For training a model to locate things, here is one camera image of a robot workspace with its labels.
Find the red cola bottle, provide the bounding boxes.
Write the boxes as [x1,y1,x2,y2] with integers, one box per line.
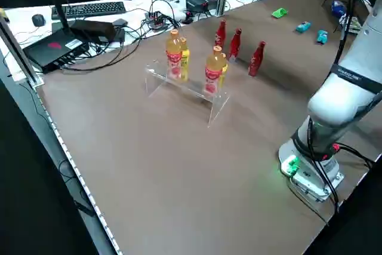
[214,19,227,50]
[228,27,242,62]
[248,41,267,78]

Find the green chips packet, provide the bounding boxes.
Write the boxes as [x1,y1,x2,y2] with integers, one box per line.
[271,7,289,19]

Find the teal chips packet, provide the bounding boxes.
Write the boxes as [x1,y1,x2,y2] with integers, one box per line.
[295,21,312,33]
[316,29,329,45]

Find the clear acrylic stepped shelf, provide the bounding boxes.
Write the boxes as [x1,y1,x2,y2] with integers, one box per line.
[144,59,230,127]

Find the orange tea bottle pink label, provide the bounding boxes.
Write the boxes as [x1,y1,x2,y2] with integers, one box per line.
[204,45,227,96]
[165,29,183,81]

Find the yellow labelled tea bottle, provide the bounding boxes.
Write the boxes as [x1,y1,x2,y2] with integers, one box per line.
[218,53,229,88]
[178,37,191,83]

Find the usb hub red plugs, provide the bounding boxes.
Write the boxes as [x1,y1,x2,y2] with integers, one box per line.
[144,11,168,31]

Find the black power brick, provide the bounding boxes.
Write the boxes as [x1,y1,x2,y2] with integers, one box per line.
[100,27,126,44]

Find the dark brown box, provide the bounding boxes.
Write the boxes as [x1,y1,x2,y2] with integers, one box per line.
[70,19,117,43]

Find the white dotted table edge strip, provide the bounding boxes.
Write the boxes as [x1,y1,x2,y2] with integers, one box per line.
[35,86,123,255]

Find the black keyboard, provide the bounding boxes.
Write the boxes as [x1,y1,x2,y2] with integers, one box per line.
[51,1,127,20]

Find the black box red logo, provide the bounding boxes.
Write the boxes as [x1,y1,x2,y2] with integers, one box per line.
[23,21,90,74]

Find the black monitor stand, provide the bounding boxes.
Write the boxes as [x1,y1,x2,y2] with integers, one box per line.
[53,0,74,36]

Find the black computer mouse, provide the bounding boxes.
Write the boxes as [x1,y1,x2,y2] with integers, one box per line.
[32,13,46,27]

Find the blue snack bag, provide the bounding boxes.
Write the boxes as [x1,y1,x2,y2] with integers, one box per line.
[331,0,349,19]

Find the white box yellow print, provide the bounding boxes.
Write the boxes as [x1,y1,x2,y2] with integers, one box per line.
[347,14,363,35]

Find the black desk cable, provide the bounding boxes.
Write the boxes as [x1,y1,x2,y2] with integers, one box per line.
[61,24,141,72]

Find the thin black base cable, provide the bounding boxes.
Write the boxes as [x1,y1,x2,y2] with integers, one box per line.
[286,177,331,228]

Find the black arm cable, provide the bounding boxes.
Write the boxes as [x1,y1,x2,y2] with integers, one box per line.
[306,0,359,214]

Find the aluminium frame rail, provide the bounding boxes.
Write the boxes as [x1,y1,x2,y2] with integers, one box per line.
[0,16,45,88]

